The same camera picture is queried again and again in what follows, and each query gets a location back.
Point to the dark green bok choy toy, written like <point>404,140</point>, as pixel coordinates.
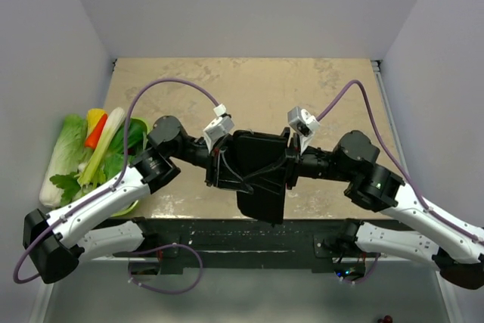
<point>136,140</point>

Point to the white green leek toy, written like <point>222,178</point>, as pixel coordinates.
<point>114,121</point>

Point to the parsley leaf toy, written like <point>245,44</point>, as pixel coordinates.
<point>68,185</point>

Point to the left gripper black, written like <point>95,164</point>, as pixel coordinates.
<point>221,175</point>

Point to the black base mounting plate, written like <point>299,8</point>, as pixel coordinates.
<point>307,244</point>

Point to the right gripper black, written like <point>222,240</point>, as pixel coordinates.
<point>290,163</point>

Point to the yellow pepper toy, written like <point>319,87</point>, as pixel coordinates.
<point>93,116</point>

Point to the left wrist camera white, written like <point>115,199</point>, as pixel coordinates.
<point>218,127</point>

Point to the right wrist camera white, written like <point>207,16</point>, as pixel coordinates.
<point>304,124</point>

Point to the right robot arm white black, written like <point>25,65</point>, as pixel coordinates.
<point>435,238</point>

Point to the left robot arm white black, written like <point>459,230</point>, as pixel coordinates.
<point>57,242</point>

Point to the orange carrot toy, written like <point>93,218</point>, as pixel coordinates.
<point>94,137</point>

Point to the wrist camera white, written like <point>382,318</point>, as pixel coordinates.
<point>218,127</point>
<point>304,124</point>

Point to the black zip tool case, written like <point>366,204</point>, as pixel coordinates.
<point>260,159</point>

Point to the napa cabbage toy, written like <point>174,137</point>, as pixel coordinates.
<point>68,154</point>

